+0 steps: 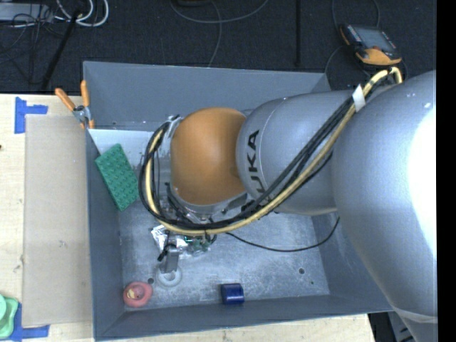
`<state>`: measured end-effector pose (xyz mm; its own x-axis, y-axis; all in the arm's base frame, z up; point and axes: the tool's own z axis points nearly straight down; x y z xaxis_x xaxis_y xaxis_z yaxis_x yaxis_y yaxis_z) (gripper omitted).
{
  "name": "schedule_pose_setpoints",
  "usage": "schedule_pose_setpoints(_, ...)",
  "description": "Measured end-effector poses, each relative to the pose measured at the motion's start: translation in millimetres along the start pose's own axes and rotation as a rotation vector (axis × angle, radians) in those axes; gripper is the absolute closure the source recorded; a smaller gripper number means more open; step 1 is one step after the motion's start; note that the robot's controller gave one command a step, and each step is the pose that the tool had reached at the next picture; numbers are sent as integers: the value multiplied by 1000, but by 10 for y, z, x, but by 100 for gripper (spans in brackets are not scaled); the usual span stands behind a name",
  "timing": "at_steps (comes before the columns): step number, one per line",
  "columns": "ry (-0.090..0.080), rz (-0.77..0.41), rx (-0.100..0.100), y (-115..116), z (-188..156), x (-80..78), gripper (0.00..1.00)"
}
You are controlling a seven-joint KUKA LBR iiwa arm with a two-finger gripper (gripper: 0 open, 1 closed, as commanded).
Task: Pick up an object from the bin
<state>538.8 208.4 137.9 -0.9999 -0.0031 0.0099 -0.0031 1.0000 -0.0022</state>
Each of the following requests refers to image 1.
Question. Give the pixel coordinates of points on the dark blue block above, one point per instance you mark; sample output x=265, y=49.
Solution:
x=232, y=293

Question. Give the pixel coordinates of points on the brown cardboard board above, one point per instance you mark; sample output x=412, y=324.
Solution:
x=53, y=208

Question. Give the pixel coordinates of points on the pale green plastic toy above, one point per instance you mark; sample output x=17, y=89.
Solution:
x=7, y=313

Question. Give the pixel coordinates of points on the dark green flat block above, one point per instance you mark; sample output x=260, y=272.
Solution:
x=117, y=176

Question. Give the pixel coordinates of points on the grey metal bin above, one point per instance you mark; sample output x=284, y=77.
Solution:
x=249, y=262

